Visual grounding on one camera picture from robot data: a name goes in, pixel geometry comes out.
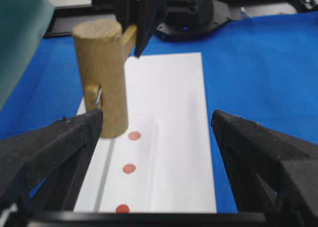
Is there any red dot mark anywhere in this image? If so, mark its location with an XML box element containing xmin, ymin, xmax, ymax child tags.
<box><xmin>123</xmin><ymin>163</ymin><xmax>136</xmax><ymax>174</ymax></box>
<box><xmin>128</xmin><ymin>131</ymin><xmax>141</xmax><ymax>141</ymax></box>
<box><xmin>115</xmin><ymin>204</ymin><xmax>130</xmax><ymax>214</ymax></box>

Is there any wooden mallet hammer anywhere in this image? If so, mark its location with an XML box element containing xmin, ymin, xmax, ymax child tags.
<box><xmin>72</xmin><ymin>19</ymin><xmax>137</xmax><ymax>138</ymax></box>

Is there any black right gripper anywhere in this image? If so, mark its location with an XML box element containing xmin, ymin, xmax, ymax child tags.
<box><xmin>91</xmin><ymin>0</ymin><xmax>164</xmax><ymax>58</ymax></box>

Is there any green backdrop sheet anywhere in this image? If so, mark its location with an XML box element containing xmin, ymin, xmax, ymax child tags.
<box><xmin>0</xmin><ymin>0</ymin><xmax>55</xmax><ymax>106</ymax></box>

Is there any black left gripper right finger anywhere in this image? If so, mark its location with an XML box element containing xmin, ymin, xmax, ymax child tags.
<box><xmin>211</xmin><ymin>110</ymin><xmax>318</xmax><ymax>227</ymax></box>

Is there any red dot mark middle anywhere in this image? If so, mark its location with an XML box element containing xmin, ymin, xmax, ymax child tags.
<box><xmin>123</xmin><ymin>163</ymin><xmax>136</xmax><ymax>174</ymax></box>

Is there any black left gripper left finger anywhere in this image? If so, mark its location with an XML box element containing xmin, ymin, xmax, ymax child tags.
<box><xmin>0</xmin><ymin>108</ymin><xmax>103</xmax><ymax>211</ymax></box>

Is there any white paper sheet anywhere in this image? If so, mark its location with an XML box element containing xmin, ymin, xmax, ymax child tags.
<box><xmin>75</xmin><ymin>53</ymin><xmax>216</xmax><ymax>213</ymax></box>

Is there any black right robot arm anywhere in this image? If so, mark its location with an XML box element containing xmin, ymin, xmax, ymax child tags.
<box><xmin>91</xmin><ymin>0</ymin><xmax>231</xmax><ymax>57</ymax></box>

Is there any red dot mark far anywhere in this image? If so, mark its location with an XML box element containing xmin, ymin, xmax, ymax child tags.
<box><xmin>128</xmin><ymin>131</ymin><xmax>141</xmax><ymax>141</ymax></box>

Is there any red dot mark near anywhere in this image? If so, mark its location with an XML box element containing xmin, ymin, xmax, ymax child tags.
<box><xmin>115</xmin><ymin>204</ymin><xmax>130</xmax><ymax>214</ymax></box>

